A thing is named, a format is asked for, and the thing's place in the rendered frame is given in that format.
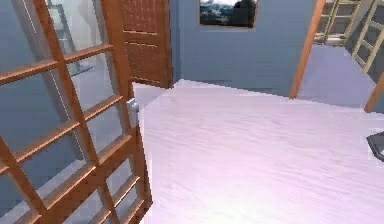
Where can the brown panelled room door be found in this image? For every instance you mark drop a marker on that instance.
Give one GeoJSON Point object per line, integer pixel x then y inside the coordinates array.
{"type": "Point", "coordinates": [146, 43]}

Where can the brown glazed room door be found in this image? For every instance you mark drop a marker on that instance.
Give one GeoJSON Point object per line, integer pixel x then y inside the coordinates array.
{"type": "Point", "coordinates": [76, 110]}

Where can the dark grey object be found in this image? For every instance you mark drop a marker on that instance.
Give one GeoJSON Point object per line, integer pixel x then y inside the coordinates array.
{"type": "Point", "coordinates": [377, 145]}

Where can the pale wooden ladder shelf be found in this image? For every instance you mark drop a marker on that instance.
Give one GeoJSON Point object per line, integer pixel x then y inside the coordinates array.
{"type": "Point", "coordinates": [361, 30]}

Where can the dark framed wall picture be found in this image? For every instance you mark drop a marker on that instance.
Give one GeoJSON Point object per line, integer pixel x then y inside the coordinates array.
{"type": "Point", "coordinates": [228, 12]}

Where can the brown door frame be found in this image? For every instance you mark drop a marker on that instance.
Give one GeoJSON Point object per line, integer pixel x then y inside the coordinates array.
{"type": "Point", "coordinates": [306, 50]}

